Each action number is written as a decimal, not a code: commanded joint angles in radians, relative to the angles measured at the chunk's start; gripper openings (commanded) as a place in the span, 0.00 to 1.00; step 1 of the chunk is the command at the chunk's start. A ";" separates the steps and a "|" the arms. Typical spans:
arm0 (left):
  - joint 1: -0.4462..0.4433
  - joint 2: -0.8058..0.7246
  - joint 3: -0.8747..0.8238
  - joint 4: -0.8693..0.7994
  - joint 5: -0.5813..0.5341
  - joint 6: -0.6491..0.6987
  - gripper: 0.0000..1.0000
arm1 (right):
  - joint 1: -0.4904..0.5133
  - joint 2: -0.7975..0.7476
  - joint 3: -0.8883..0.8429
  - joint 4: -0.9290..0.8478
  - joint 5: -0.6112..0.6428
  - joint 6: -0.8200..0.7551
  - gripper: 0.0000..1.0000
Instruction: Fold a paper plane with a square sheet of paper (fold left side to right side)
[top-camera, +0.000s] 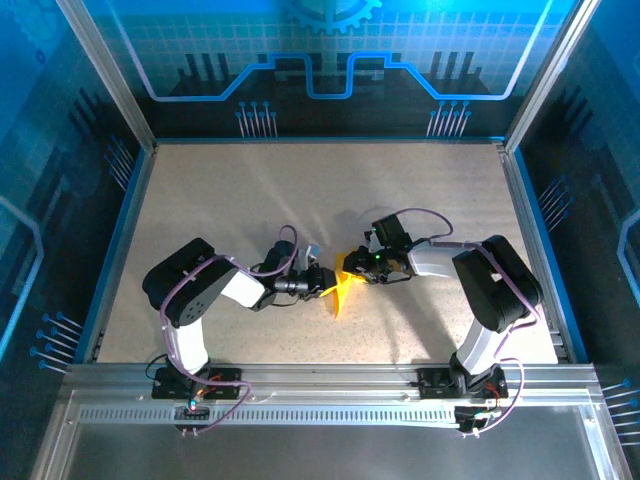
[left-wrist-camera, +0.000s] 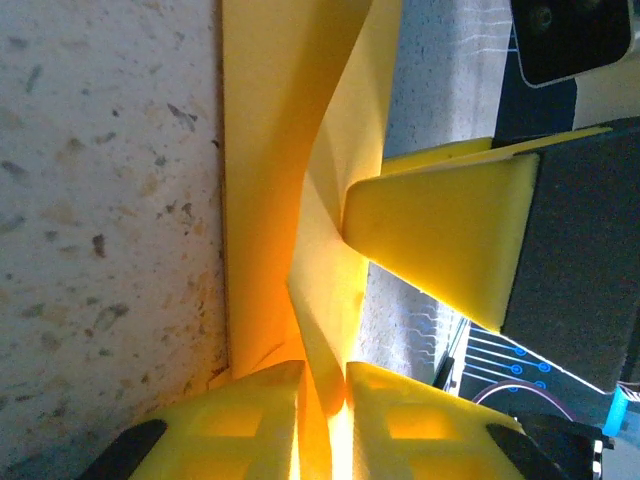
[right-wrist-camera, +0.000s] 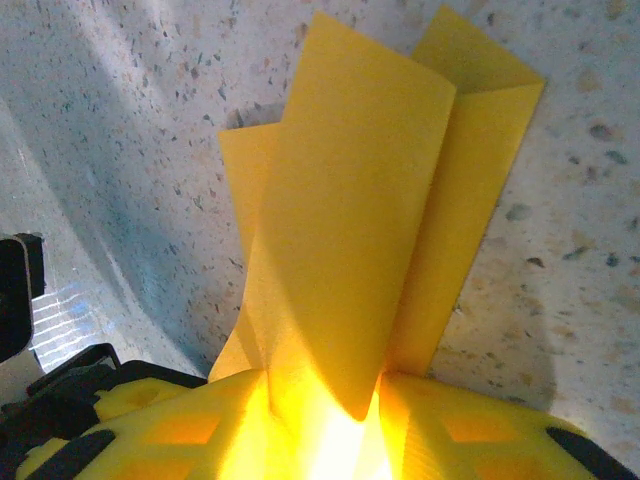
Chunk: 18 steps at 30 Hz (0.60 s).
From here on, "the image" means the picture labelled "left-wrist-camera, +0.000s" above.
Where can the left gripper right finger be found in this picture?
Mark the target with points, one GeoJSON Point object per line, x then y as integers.
{"type": "Point", "coordinates": [425, 440]}

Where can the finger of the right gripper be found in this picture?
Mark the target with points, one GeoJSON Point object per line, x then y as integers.
{"type": "Point", "coordinates": [450, 230]}
{"type": "Point", "coordinates": [435, 155]}

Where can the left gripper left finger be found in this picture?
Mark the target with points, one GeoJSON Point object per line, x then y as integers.
{"type": "Point", "coordinates": [225, 435]}

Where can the yellow paper sheet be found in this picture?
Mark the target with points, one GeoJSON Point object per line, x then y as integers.
{"type": "Point", "coordinates": [270, 150]}

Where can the blue circuit print side panel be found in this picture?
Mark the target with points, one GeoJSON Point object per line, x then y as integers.
{"type": "Point", "coordinates": [500, 365]}

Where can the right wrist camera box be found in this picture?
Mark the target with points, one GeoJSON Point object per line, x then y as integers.
{"type": "Point", "coordinates": [570, 35]}

